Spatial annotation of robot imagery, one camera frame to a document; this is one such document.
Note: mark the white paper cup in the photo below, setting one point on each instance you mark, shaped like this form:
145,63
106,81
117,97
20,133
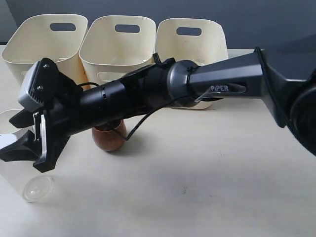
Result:
5,126

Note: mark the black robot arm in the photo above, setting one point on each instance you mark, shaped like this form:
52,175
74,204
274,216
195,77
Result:
283,77

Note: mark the cream middle storage bin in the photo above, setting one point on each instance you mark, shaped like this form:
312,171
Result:
116,45

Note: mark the cream storage bin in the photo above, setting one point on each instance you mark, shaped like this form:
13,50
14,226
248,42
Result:
192,43
116,45
56,36

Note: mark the cream left storage bin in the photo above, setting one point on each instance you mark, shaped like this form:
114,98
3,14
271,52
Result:
56,36

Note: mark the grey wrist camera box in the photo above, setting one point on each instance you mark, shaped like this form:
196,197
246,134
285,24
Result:
27,97

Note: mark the brown wooden cup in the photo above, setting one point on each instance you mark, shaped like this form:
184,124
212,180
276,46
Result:
109,137

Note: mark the cream right storage bin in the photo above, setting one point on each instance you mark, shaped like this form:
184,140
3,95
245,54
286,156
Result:
192,43

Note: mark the clear plastic bottle white cap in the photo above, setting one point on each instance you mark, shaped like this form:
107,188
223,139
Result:
29,183

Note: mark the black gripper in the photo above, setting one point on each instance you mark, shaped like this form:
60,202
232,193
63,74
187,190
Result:
67,109

